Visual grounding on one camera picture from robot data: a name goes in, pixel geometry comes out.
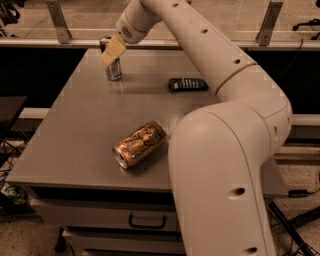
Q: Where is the black drawer handle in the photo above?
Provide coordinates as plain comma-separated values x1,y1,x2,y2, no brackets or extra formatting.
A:
128,214,167,230

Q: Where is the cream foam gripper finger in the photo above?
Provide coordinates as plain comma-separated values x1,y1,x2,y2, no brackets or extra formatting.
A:
100,35,126,66

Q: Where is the black tripod leg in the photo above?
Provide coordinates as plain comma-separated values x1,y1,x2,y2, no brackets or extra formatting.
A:
269,202,316,256

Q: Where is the dark blue rxbar wrapper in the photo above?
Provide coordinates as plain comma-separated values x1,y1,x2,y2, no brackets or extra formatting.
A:
168,78,209,92

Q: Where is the grey drawer cabinet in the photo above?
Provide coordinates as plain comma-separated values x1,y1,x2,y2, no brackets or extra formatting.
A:
5,49,289,256

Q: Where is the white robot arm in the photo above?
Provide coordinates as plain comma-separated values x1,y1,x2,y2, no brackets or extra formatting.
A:
101,0,292,256

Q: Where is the black floor cable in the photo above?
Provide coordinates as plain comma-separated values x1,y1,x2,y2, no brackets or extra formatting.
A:
271,222,301,256

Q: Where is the green snack bag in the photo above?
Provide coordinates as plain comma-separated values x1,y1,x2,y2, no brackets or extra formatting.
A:
0,172,27,205

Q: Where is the silver blue redbull can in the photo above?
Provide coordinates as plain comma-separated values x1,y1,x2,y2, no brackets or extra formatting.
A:
99,36,122,81

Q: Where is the right metal window bracket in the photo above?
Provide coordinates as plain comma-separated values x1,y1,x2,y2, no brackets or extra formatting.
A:
255,0,283,46

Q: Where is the metal window bracket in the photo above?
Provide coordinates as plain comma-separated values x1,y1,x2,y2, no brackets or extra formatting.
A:
255,0,283,46
45,0,71,44

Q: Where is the orange crushed soda can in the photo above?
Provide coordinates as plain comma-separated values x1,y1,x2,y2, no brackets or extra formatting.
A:
112,120,167,169

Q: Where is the left metal window bracket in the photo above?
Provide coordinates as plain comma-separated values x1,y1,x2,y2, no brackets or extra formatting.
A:
45,0,71,44

